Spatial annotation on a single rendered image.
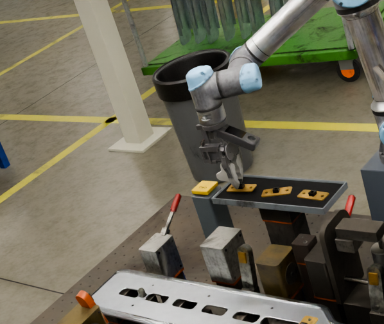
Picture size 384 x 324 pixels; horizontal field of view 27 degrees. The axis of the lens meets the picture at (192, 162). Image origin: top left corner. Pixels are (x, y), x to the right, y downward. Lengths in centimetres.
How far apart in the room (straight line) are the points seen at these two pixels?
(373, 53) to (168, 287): 85
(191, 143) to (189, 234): 184
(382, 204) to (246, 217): 83
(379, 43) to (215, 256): 70
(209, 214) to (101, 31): 340
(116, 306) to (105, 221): 277
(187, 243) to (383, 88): 122
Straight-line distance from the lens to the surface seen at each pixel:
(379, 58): 209
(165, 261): 240
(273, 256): 212
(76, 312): 224
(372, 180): 238
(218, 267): 222
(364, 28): 207
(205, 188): 239
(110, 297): 235
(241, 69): 213
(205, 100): 216
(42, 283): 468
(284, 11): 221
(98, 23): 564
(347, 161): 485
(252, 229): 302
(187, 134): 489
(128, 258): 312
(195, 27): 675
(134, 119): 587
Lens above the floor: 221
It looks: 24 degrees down
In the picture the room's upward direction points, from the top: 18 degrees counter-clockwise
